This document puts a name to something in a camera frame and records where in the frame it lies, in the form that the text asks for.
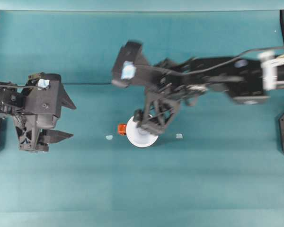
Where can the white paper cup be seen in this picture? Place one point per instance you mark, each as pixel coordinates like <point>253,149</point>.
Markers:
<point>142,142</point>

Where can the small white scrap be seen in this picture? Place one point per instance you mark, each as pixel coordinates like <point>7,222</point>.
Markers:
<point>179,136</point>
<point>109,137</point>

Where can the blue-green table cloth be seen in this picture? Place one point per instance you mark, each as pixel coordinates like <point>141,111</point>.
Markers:
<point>142,189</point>

